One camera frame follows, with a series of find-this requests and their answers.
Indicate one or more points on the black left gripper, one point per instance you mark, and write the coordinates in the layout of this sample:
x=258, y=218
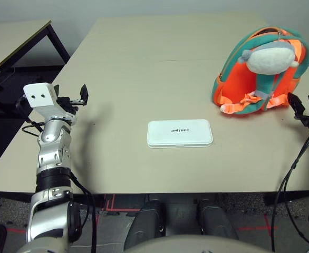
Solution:
x=65, y=102

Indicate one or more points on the orange and teal backpack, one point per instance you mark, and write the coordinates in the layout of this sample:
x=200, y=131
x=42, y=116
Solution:
x=233, y=87

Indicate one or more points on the white Unitree pencil case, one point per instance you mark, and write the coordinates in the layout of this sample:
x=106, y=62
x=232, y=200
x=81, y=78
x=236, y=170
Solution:
x=179, y=134

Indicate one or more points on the white and grey plush toy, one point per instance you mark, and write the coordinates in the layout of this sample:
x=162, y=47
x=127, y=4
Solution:
x=270, y=60

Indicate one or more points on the dark grey robot right leg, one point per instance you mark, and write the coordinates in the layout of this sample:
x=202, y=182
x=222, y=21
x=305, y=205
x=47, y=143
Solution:
x=215, y=221

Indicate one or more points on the dark grey robot leg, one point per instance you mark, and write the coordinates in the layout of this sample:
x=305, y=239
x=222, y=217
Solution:
x=144, y=224
x=215, y=221

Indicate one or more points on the dark grey robot left leg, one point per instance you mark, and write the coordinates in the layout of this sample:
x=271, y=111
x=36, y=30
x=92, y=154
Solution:
x=144, y=224

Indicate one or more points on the grey robot torso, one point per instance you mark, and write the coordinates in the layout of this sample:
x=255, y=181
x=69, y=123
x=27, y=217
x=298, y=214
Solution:
x=196, y=245

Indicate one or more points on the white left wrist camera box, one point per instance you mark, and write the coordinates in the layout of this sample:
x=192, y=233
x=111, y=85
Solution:
x=38, y=95

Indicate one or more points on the beige side table black frame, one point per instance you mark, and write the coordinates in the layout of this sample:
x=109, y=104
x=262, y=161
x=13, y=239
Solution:
x=9, y=39

